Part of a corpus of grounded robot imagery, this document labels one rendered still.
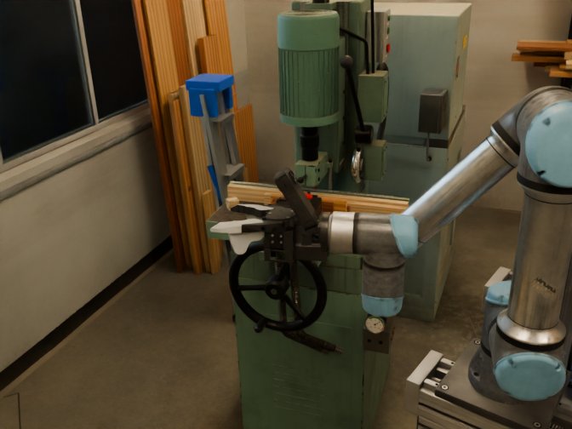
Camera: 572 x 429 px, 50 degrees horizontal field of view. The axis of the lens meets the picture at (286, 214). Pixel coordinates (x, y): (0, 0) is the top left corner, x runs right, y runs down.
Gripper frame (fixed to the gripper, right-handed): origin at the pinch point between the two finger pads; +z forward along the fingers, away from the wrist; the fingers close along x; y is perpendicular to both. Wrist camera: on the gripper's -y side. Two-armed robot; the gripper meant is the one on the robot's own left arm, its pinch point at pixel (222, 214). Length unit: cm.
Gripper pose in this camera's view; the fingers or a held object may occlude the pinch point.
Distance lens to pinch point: 112.6
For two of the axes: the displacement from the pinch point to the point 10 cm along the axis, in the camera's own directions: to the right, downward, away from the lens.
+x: 1.9, -2.9, 9.4
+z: -9.8, -0.5, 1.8
